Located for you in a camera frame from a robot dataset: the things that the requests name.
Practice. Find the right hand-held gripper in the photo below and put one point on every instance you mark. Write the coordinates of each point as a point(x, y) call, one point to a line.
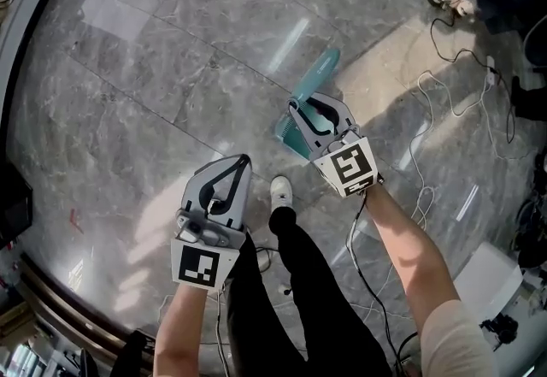
point(348, 166)

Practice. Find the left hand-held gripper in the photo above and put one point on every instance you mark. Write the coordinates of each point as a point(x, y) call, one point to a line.
point(201, 264)

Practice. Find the teal dustpan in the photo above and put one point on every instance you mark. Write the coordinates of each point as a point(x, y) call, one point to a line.
point(316, 76)

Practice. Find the person's left forearm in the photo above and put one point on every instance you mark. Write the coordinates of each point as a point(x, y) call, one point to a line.
point(188, 332)

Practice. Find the person's right forearm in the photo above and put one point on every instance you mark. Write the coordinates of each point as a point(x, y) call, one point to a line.
point(410, 247)

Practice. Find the person's white shoe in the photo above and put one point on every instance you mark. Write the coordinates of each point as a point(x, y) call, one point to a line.
point(281, 191)

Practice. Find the person's black trousers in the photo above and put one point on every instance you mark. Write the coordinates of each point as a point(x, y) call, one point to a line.
point(295, 281)

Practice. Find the white power strip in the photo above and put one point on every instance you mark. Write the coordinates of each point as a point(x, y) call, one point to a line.
point(491, 71)

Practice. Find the black box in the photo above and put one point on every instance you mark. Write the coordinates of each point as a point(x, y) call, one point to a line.
point(15, 204)

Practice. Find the black equipment pile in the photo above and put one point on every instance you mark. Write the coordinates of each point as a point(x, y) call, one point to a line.
point(532, 217)

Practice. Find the white box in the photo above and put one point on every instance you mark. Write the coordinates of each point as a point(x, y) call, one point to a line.
point(491, 281)

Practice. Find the person's beige shirt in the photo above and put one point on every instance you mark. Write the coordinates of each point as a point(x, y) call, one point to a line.
point(457, 341)

